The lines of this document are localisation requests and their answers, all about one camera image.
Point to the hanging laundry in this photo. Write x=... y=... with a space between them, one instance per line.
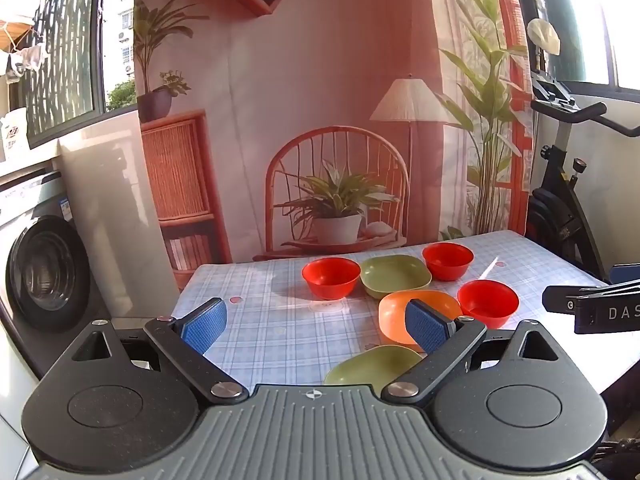
x=22 y=60

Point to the window with patterned grille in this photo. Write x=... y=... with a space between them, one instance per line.
x=65 y=45

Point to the plain glass window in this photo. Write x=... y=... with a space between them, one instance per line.
x=590 y=15

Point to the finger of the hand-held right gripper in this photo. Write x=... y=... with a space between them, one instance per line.
x=560 y=300
x=625 y=274

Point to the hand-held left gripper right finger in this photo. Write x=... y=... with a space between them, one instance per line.
x=425 y=325

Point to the red bowl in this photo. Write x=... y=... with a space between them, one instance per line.
x=330 y=277
x=487 y=302
x=447 y=260

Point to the green plate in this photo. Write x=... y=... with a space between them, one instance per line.
x=375 y=367
x=395 y=275

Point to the white detergent bag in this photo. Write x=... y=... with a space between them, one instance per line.
x=15 y=135

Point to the blue checked tablecloth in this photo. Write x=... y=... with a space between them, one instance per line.
x=280 y=320

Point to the washing machine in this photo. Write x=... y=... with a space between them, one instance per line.
x=47 y=270

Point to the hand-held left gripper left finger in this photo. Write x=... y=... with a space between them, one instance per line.
x=205 y=325

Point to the white cap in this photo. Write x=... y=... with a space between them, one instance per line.
x=544 y=35

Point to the printed wall backdrop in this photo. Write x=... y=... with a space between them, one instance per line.
x=300 y=85

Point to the black exercise bike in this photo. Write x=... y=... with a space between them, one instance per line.
x=555 y=210

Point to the orange plate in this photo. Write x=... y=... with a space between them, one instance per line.
x=392 y=315

